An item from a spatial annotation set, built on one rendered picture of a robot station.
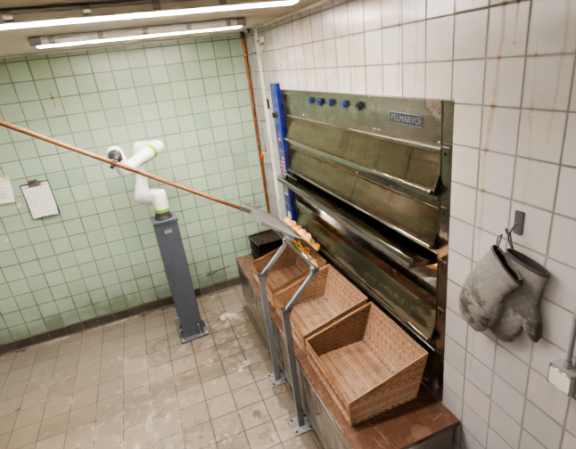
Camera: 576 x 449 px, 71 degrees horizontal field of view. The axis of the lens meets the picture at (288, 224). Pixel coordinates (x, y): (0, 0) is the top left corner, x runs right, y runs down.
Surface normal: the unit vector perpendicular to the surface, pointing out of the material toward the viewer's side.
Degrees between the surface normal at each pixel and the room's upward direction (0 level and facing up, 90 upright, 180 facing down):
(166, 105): 90
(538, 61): 90
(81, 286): 90
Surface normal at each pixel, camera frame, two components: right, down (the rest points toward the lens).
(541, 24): -0.93, 0.24
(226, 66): 0.36, 0.32
